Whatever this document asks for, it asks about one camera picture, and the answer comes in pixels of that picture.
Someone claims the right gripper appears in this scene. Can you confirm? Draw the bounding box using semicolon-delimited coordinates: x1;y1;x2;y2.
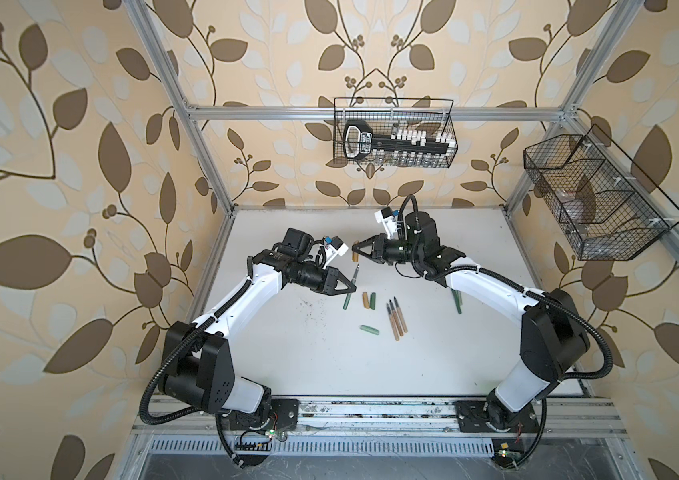
352;234;421;266

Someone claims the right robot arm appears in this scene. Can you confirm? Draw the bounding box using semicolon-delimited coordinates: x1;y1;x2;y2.
353;194;615;431

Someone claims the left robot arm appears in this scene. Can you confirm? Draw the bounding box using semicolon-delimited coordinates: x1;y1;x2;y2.
138;228;355;427

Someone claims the light green cap lower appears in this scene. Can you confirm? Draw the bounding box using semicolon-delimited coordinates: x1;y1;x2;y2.
359;325;379;336

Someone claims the black socket tool set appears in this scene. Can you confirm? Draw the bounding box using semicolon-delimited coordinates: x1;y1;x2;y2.
339;120;457;160

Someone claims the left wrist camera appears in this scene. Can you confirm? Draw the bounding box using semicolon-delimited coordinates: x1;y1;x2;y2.
322;236;349;268

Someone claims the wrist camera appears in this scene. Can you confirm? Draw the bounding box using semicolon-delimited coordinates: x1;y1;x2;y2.
322;236;349;268
375;206;401;240

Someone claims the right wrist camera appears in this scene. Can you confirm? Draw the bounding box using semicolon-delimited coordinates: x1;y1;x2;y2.
375;206;401;240

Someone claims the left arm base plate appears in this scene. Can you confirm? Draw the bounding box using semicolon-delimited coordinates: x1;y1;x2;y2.
221;398;300;432

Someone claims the back wire basket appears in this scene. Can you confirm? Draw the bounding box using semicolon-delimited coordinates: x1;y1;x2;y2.
332;96;459;169

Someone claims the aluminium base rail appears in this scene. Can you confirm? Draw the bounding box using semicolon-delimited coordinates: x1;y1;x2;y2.
130;395;629;439

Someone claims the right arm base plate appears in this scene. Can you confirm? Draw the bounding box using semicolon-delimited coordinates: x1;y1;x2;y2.
453;399;541;434

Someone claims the side wire basket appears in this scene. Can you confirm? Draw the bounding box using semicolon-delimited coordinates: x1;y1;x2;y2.
523;124;679;261

